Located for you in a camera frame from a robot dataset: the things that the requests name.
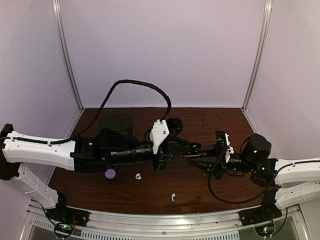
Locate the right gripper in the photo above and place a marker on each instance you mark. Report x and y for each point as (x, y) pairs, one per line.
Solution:
(217, 168)

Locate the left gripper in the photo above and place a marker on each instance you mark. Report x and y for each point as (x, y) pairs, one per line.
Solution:
(167, 151)

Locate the black charging case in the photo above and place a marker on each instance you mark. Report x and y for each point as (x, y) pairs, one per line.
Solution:
(194, 150)

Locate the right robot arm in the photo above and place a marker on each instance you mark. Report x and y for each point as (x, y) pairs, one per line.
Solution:
(284, 182)

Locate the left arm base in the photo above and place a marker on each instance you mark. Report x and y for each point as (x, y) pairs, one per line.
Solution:
(66, 220)

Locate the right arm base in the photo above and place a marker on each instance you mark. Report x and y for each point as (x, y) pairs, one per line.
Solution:
(262, 219)

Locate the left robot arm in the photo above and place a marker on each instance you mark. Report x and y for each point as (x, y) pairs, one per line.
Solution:
(114, 146)

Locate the purple round charging case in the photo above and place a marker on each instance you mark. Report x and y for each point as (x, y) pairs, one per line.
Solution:
(110, 174)

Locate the white clip earbud lower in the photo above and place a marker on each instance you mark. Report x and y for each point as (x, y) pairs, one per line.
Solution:
(138, 176)

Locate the white stem earbud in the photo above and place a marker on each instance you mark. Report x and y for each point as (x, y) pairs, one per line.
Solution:
(173, 196)

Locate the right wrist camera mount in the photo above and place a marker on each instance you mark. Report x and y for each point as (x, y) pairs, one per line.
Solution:
(222, 140)

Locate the right aluminium frame post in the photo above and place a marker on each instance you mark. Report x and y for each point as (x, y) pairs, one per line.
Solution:
(264, 31)

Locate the aluminium frame post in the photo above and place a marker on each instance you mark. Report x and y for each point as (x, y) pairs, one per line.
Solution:
(65, 53)
(264, 31)

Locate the front aluminium rail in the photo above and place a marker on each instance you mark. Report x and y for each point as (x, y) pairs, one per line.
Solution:
(223, 225)

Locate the left aluminium frame post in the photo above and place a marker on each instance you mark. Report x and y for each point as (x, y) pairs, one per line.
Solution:
(65, 53)

